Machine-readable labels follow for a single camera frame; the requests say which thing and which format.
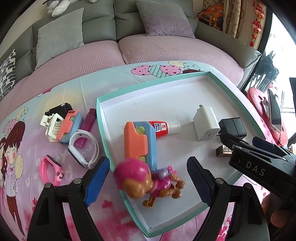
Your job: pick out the black toy car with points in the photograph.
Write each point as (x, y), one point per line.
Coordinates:
(61, 109)

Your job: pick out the patterned beige curtain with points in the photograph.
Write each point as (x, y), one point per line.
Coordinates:
(234, 17)

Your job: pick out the purple lighter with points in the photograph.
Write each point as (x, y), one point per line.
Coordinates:
(86, 126)

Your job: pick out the orange bag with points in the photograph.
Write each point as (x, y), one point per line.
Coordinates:
(212, 16)

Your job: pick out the white smart watch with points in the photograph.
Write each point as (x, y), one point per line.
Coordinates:
(77, 154)

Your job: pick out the cartoon print pink blanket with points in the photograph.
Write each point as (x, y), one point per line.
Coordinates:
(24, 143)

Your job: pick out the white hair claw clip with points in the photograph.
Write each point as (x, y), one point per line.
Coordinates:
(53, 125)

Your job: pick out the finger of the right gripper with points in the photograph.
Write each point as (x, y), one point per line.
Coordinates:
(230, 140)
(266, 148)

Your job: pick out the red glue bottle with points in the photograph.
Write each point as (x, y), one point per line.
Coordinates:
(163, 128)

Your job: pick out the purple grey cushion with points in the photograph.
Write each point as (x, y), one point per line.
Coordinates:
(163, 19)

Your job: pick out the teal shallow cardboard tray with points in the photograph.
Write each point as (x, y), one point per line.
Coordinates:
(174, 98)

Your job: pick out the grey sofa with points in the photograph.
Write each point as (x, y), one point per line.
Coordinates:
(114, 35)

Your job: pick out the grey husky plush toy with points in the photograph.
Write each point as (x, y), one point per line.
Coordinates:
(57, 8)

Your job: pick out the gold black patterned lighter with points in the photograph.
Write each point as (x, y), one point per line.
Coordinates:
(223, 151)

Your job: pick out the blue orange toy block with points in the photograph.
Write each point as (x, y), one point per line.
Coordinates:
(140, 143)
(70, 125)

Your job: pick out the light grey cushion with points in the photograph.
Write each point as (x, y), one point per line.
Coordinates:
(59, 36)

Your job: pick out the pink smart watch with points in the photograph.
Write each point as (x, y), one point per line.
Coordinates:
(51, 171)

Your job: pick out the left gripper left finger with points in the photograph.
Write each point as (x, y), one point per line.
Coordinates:
(49, 222)

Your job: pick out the phone on white stand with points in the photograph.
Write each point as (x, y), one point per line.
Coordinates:
(272, 110)

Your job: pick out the red hanging ornament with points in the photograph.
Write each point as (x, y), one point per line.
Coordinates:
(256, 25)

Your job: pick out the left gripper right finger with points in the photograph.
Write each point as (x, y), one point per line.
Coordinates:
(248, 221)

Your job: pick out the black power adapter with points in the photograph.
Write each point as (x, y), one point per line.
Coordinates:
(233, 126)

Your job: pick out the pink brown puppy figure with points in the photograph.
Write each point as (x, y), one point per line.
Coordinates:
(136, 179)

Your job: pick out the white power adapter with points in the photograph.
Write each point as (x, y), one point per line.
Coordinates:
(206, 124)

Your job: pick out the black white patterned cushion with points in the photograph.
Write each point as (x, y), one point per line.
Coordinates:
(8, 74)

